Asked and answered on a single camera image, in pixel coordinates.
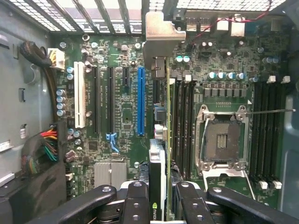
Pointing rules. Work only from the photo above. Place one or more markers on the open black PC case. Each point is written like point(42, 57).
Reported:
point(18, 93)

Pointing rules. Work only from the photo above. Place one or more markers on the long black expansion slot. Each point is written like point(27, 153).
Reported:
point(111, 100)
point(96, 100)

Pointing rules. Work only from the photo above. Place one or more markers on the silver chipset heatsink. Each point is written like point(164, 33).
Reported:
point(109, 173)

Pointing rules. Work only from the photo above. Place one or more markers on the white power connector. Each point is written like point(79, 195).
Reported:
point(57, 58)

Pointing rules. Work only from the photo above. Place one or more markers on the short black expansion slot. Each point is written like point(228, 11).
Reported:
point(126, 77)

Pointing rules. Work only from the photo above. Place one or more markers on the socket locking lever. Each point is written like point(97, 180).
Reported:
point(268, 112)

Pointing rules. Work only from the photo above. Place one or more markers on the black RAM slot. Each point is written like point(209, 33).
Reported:
point(264, 140)
point(191, 128)
point(271, 140)
point(279, 140)
point(185, 128)
point(178, 128)
point(257, 140)

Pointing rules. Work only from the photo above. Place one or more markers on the CPU socket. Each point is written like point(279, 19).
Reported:
point(222, 140)

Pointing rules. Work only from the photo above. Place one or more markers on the blue expansion slot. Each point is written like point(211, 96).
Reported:
point(141, 100)

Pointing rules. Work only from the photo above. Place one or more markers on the metal socket cover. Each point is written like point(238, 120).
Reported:
point(224, 173)

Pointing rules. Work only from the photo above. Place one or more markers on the green motherboard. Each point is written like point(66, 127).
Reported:
point(133, 149)

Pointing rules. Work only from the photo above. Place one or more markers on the white expansion slot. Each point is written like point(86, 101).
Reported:
point(80, 93)

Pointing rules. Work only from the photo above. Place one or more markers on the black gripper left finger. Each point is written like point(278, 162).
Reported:
point(137, 205)

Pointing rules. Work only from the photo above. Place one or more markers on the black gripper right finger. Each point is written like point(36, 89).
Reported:
point(191, 205)

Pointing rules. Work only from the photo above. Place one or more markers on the green RAM stick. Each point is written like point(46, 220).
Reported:
point(173, 105)

